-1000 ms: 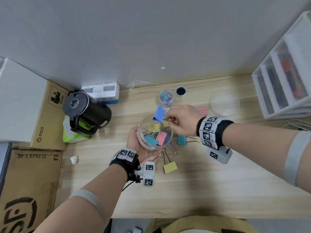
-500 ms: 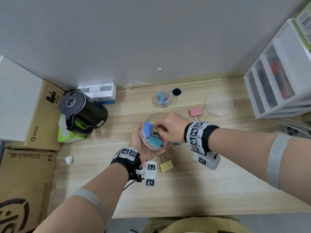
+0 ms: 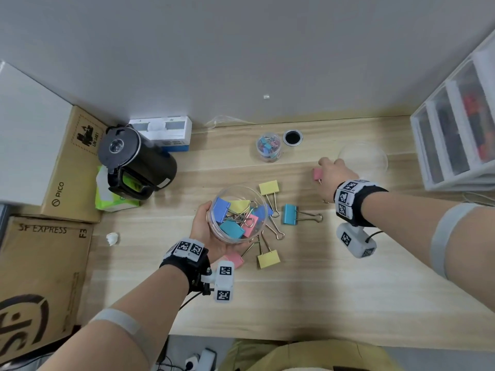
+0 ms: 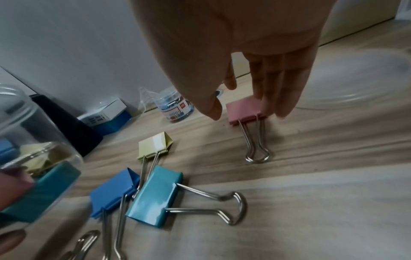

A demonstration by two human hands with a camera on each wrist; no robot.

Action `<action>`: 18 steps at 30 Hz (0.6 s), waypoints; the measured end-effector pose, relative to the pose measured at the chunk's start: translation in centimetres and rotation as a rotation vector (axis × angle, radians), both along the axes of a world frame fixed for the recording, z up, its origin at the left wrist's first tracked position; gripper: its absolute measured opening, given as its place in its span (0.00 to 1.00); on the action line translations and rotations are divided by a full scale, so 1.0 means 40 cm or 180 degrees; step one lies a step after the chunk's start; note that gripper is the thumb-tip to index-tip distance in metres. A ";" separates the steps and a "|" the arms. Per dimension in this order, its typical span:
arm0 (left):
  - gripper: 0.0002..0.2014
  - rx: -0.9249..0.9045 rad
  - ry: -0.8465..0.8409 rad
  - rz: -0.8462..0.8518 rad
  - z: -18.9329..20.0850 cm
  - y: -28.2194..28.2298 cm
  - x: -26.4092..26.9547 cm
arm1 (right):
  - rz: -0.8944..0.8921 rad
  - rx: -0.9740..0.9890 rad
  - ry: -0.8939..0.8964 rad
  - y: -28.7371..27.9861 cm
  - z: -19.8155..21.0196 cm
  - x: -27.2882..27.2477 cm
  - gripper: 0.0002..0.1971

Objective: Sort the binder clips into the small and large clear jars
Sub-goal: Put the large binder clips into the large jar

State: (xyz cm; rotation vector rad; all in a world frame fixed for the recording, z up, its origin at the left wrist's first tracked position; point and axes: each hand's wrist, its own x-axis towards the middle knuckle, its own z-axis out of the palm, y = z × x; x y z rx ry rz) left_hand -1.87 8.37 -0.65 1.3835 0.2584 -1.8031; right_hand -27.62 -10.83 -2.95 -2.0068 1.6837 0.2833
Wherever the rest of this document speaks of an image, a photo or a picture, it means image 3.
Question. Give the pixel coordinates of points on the person's right hand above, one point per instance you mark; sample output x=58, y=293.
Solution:
x=338, y=175

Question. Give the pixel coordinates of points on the person's left hand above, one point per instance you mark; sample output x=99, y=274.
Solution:
x=199, y=231

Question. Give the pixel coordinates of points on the large clear plastic jar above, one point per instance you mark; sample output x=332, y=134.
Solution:
x=214, y=227

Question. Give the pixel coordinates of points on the large pink binder clip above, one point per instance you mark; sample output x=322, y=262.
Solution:
x=234, y=260
x=317, y=174

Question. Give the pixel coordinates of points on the pile of colourful binder clips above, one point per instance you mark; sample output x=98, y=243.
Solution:
x=232, y=229

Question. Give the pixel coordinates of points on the large teal binder clip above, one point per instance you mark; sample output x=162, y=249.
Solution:
x=290, y=214

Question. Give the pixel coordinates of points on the large blue binder clip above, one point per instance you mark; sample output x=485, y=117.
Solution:
x=262, y=213

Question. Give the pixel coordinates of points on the large yellow binder clip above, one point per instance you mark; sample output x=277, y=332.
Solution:
x=268, y=260
x=268, y=188

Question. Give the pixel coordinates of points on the small clear plastic jar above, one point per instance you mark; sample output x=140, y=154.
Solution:
x=268, y=156

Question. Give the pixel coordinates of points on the cluster of small colourful clips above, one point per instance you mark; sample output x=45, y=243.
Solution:
x=268, y=144

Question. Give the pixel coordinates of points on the person's right forearm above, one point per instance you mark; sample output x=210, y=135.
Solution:
x=406, y=224

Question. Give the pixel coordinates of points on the person's left forearm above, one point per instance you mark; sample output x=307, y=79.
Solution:
x=147, y=305

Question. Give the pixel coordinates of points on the person's olive trousers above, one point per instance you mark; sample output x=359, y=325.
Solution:
x=328, y=357

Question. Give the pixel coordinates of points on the clear large jar lid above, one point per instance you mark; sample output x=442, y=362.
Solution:
x=363, y=160

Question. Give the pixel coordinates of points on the black right wristband with markers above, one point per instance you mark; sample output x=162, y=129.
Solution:
x=367, y=200

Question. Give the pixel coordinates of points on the black electric kettle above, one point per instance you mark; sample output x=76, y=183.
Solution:
x=154, y=166

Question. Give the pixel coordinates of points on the crumpled white paper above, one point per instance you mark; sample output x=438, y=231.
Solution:
x=112, y=239

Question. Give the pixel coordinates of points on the green tissue pack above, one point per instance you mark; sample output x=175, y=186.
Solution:
x=104, y=202

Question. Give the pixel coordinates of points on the white and blue box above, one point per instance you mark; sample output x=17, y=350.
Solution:
x=183, y=131

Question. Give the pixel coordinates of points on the white plastic drawer unit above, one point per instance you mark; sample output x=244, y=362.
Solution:
x=448, y=183

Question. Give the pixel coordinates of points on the clear plastic wrapper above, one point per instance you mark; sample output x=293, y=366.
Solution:
x=224, y=121

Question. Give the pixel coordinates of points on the white power strip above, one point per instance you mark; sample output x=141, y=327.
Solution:
x=207, y=359

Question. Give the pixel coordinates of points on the small brown cardboard box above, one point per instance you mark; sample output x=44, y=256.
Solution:
x=73, y=177

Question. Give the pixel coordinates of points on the large brown cardboard box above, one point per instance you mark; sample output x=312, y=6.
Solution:
x=46, y=274

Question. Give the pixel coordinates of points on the white cabinet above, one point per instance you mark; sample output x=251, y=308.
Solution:
x=31, y=142

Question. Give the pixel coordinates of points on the grey monitor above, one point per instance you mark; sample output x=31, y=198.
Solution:
x=3, y=224

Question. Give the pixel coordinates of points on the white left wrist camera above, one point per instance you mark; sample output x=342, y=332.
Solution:
x=224, y=282

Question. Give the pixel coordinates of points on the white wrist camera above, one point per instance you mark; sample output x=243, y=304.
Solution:
x=224, y=282
x=355, y=243

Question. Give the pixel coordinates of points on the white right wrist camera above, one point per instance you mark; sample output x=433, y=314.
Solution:
x=355, y=243

